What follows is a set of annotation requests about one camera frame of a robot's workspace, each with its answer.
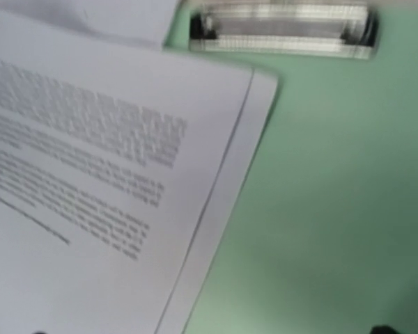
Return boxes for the silver clipboard clip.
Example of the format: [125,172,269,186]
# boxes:
[188,1,380,59]

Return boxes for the left lower paper sheets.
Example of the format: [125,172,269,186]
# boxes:
[0,0,180,49]

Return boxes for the printed paper sheet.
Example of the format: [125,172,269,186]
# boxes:
[0,9,279,333]

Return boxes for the light green clipboard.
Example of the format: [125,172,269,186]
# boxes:
[164,2,418,333]

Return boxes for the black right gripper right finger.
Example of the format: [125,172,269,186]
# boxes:
[370,325,397,334]

